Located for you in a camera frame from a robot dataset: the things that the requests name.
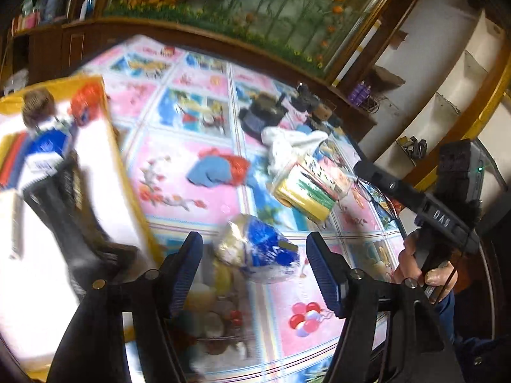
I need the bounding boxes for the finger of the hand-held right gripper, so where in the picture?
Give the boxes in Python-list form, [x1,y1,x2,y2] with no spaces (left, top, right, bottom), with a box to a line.
[353,160,424,213]

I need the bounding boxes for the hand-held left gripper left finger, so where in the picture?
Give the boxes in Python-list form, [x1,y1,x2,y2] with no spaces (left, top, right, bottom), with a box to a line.
[46,231,204,383]

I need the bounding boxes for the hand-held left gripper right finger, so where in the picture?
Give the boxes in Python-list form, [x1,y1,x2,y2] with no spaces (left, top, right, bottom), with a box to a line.
[305,231,468,383]

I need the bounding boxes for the blue white plastic packet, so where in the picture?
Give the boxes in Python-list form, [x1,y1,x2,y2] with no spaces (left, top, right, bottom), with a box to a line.
[213,213,302,284]

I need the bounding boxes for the yellow green sponge cloth packet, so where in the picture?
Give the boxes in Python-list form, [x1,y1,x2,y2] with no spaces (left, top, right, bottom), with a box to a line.
[272,155,354,222]

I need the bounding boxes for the blue cloth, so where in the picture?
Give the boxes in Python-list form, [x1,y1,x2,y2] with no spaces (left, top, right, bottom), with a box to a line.
[187,149,236,188]

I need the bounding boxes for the orange plastic bag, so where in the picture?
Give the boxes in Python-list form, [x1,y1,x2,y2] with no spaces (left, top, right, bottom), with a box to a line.
[70,82,105,126]
[200,147,251,186]

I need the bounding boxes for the yellow cardboard box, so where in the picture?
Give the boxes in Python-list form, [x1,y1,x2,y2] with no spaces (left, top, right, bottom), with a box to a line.
[0,75,166,379]

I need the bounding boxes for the blue floral tissue pack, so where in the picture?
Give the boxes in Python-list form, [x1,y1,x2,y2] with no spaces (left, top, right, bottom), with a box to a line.
[22,125,78,186]

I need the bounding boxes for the multicoloured cloth pack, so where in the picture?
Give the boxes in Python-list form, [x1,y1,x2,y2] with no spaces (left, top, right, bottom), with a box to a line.
[0,131,30,190]

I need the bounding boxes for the brown knitted scrubber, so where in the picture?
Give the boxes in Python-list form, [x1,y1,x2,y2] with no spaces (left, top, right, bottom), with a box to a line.
[21,88,57,128]

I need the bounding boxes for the person's right forearm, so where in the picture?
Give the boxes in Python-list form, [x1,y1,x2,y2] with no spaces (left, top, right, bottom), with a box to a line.
[431,290,480,352]

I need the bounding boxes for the person's right hand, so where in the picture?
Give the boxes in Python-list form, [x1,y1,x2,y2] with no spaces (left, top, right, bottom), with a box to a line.
[393,239,458,300]

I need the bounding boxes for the purple framed glasses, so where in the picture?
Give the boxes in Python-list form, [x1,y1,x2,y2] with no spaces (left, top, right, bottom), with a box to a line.
[353,179,400,224]

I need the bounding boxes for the white plastic bag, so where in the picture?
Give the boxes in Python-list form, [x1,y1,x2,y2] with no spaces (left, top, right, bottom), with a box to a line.
[261,125,328,176]

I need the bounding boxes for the brown cardboard box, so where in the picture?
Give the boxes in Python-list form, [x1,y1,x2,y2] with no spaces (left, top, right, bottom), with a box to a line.
[373,66,406,88]

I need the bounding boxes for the fruit and flower printed tablecloth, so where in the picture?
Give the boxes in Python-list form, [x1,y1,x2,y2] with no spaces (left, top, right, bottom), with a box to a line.
[80,36,408,383]

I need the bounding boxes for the white rolled poster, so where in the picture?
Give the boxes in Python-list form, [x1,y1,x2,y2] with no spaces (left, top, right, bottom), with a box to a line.
[333,20,382,86]

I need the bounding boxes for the flower and bamboo mural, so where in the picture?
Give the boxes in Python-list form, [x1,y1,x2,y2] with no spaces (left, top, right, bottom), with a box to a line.
[102,0,412,80]

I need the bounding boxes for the white spray bottle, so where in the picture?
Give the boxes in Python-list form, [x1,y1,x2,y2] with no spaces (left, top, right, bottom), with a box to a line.
[80,0,100,20]

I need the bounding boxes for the pink box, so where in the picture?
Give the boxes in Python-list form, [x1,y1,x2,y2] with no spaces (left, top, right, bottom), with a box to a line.
[12,12,41,33]

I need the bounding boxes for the dark shelf cables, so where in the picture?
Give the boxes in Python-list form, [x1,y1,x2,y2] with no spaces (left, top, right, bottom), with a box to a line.
[397,136,428,158]

